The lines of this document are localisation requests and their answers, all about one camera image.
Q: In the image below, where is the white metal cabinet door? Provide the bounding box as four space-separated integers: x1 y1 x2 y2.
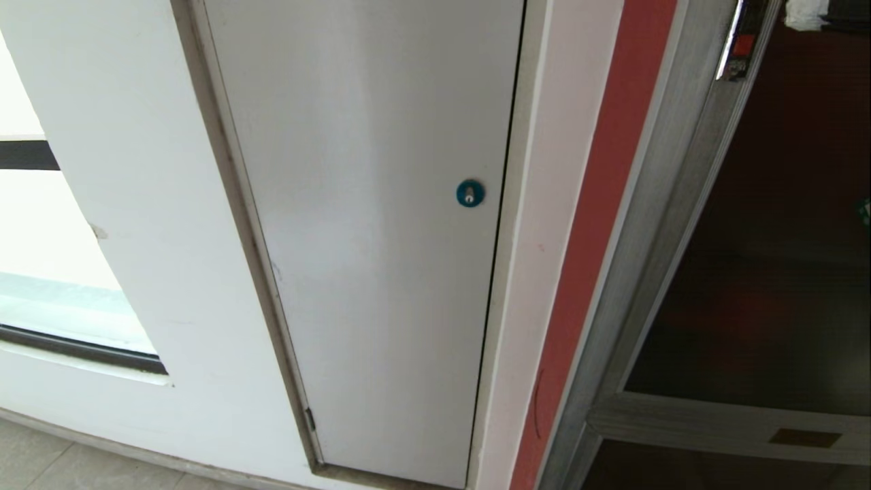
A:
203 0 525 489

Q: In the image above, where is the round blue door knob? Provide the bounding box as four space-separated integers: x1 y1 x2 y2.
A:
456 179 486 209

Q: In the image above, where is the silver framed glass door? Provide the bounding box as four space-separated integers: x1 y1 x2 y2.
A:
538 0 871 490

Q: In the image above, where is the black framed window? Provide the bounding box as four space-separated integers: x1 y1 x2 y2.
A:
0 31 169 376

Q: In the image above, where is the grey cabinet door frame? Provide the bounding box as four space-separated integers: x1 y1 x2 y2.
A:
170 0 549 490

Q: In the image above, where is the chrome door handle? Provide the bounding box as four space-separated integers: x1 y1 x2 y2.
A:
714 0 770 82

